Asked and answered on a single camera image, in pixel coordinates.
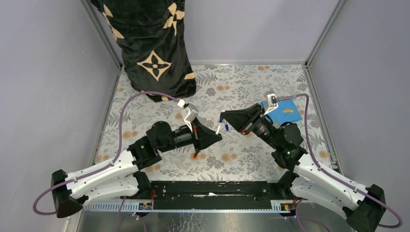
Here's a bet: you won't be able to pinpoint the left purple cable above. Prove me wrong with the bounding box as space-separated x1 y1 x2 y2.
32 91 185 215

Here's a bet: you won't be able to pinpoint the slotted cable duct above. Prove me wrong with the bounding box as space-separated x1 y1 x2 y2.
84 197 295 214

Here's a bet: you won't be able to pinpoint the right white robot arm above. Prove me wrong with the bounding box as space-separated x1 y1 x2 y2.
220 103 386 232

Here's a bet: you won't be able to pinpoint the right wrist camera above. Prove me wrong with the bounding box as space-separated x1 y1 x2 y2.
264 90 278 115

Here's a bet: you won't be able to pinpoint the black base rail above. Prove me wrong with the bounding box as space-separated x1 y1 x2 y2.
131 181 294 203

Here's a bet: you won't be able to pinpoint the blue folded cloth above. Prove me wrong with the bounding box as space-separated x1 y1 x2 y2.
264 100 302 127

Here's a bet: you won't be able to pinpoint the black gold patterned robe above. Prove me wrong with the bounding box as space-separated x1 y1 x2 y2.
91 0 197 102

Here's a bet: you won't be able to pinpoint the purple cable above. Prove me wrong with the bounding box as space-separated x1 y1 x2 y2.
32 91 185 215
278 93 403 230

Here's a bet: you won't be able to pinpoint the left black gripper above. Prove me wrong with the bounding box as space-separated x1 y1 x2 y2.
159 117 222 154

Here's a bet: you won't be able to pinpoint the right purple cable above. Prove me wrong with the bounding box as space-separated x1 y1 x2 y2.
278 93 403 230

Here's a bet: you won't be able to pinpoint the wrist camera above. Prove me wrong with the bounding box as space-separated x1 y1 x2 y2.
264 90 278 115
177 99 199 131

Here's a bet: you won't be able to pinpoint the floral table mat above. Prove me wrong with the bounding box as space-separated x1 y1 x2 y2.
94 65 309 181

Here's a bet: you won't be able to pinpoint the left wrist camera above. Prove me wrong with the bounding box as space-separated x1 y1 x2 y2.
177 99 199 131

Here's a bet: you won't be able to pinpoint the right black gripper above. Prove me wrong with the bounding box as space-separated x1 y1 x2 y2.
220 102 281 149

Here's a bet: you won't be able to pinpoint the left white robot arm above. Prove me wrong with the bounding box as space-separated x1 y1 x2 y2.
51 118 222 218

